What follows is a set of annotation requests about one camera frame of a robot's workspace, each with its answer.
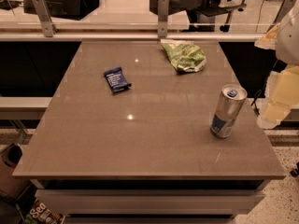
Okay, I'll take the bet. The brown bin on floor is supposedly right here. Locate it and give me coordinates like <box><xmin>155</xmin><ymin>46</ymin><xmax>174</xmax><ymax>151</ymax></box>
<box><xmin>0</xmin><ymin>144</ymin><xmax>30</xmax><ymax>202</ymax></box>

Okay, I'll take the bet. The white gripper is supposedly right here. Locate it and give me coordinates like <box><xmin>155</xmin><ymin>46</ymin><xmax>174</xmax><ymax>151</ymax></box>
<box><xmin>254</xmin><ymin>7</ymin><xmax>299</xmax><ymax>129</ymax></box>

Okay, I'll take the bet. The right metal railing bracket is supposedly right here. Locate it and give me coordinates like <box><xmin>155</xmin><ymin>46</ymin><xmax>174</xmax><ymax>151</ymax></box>
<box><xmin>274</xmin><ymin>0</ymin><xmax>297</xmax><ymax>24</ymax></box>

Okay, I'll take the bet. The metal railing bracket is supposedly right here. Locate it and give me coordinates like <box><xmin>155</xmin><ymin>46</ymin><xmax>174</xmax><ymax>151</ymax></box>
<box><xmin>274</xmin><ymin>0</ymin><xmax>297</xmax><ymax>24</ymax></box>
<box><xmin>32</xmin><ymin>0</ymin><xmax>56</xmax><ymax>37</ymax></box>
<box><xmin>157</xmin><ymin>0</ymin><xmax>169</xmax><ymax>37</ymax></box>

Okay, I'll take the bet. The middle metal railing bracket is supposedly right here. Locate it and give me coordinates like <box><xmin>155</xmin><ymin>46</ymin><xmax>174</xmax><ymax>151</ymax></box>
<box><xmin>157</xmin><ymin>0</ymin><xmax>169</xmax><ymax>37</ymax></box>

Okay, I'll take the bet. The left metal railing bracket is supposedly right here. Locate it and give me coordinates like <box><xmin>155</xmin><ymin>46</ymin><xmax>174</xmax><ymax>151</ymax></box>
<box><xmin>32</xmin><ymin>0</ymin><xmax>56</xmax><ymax>37</ymax></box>

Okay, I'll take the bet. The dark blue snack bar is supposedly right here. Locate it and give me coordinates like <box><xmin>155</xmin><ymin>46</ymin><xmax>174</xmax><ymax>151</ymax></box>
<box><xmin>104</xmin><ymin>67</ymin><xmax>132</xmax><ymax>93</ymax></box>

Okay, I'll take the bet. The green chip bag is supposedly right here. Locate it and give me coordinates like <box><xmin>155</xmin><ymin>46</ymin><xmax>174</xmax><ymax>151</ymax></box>
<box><xmin>161</xmin><ymin>39</ymin><xmax>206</xmax><ymax>74</ymax></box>

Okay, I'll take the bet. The silver blue redbull can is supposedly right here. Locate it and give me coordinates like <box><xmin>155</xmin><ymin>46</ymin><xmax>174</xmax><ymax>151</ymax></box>
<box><xmin>210</xmin><ymin>84</ymin><xmax>248</xmax><ymax>138</ymax></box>

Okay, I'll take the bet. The magazine on floor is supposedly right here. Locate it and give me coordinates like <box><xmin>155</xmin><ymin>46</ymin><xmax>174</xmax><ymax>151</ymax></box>
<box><xmin>23</xmin><ymin>200</ymin><xmax>65</xmax><ymax>224</ymax></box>

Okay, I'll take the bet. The grey bench rail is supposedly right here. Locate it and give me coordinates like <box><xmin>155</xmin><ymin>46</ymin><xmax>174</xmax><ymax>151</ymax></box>
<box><xmin>0</xmin><ymin>97</ymin><xmax>51</xmax><ymax>119</ymax></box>

